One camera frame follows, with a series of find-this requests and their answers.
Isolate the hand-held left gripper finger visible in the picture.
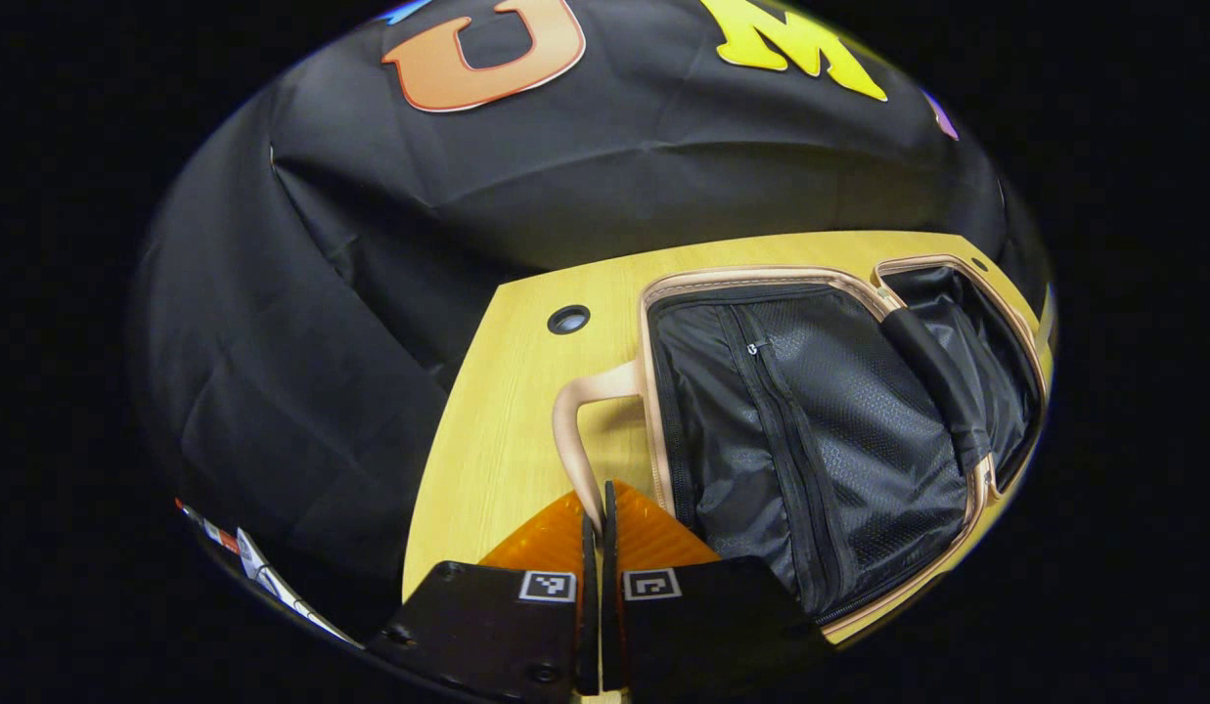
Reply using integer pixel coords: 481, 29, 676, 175
601, 478, 832, 695
367, 489, 602, 701

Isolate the pink suitcase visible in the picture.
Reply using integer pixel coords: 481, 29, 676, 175
551, 254, 1051, 646

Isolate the white red printed strip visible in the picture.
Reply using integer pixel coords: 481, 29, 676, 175
174, 499, 363, 649

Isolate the black backdrop cloth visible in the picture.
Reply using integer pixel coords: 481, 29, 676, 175
130, 0, 1051, 637

